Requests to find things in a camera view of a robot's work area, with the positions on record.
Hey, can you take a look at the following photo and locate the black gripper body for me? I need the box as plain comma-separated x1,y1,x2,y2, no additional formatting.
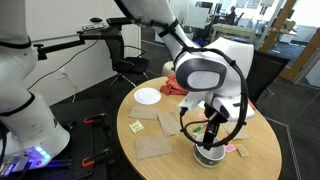
203,99,232,125

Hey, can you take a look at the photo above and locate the green pen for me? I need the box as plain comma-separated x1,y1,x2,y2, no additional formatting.
192,123,208,133

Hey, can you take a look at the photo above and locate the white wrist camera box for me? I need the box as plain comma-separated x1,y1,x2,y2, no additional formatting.
177,92,208,116

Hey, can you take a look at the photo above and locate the seated person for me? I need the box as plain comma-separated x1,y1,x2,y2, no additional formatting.
223,5,238,25

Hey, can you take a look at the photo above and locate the pale green office desk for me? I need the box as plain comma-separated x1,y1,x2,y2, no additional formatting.
210,23,258,44

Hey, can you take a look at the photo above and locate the black mesh office chair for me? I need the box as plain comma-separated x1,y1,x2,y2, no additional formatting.
106,44,150,98
246,49,290,104

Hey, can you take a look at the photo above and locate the black perforated base board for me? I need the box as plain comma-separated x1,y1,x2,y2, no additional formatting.
49,113,116,180

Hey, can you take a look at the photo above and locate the wooden frame beam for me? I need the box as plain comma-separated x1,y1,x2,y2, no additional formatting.
259,0,298,54
279,29,320,82

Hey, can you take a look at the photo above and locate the orange fleece cloth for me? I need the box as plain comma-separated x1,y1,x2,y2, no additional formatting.
159,73,258,113

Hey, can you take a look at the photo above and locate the grey box with lights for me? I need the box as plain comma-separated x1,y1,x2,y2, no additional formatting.
81,23,108,33

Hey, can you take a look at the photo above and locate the black clamp with orange handles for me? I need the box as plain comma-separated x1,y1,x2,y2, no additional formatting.
81,148,113,168
83,113,108,126

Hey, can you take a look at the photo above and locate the black stereo camera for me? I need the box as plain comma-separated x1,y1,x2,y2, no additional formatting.
106,17,134,26

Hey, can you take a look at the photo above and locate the large white plate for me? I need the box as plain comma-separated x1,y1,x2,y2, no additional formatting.
133,87,162,106

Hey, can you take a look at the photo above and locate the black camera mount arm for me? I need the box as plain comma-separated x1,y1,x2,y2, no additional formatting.
33,24,126,68

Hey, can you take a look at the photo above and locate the white mug with green band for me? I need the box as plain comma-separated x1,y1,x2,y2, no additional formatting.
192,134,226,168

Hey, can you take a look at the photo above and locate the yellow-green sachet packet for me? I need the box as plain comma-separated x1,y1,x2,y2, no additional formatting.
128,120,145,134

